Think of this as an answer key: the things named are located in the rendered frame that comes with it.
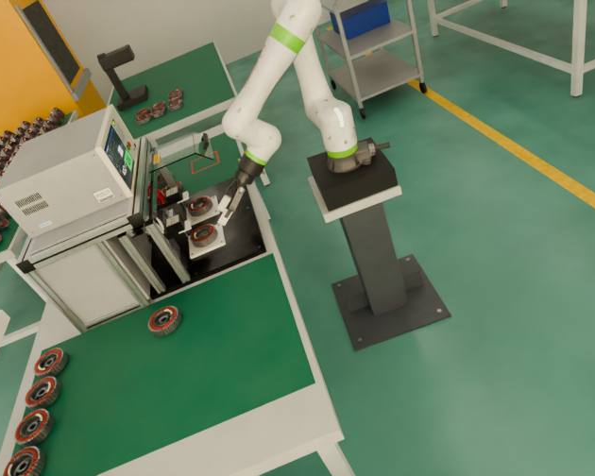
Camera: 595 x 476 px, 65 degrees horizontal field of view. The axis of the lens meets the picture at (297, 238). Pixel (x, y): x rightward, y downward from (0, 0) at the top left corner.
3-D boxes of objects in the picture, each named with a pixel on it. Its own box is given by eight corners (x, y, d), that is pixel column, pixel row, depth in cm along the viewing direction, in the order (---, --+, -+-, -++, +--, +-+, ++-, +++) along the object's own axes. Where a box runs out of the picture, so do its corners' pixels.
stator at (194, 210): (211, 198, 214) (208, 192, 212) (214, 210, 205) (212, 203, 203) (189, 209, 214) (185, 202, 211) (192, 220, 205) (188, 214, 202)
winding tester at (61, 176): (139, 147, 198) (111, 103, 186) (133, 195, 163) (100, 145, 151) (54, 183, 198) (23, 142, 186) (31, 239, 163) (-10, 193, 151)
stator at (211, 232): (217, 226, 194) (213, 219, 192) (219, 241, 185) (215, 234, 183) (192, 236, 194) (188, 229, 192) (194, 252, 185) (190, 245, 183)
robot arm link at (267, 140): (291, 137, 170) (280, 127, 179) (263, 122, 163) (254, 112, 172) (271, 170, 174) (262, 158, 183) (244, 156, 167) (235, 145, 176)
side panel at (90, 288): (149, 299, 177) (102, 236, 158) (149, 305, 174) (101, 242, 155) (82, 328, 177) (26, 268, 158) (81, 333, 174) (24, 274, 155)
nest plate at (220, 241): (222, 224, 197) (220, 222, 196) (226, 244, 185) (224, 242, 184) (189, 238, 197) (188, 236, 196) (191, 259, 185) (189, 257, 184)
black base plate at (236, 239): (244, 177, 227) (242, 173, 226) (266, 251, 176) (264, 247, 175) (155, 214, 227) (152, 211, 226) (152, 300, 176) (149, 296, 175)
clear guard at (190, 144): (209, 138, 211) (203, 126, 207) (213, 160, 191) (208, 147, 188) (143, 165, 211) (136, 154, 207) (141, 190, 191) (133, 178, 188)
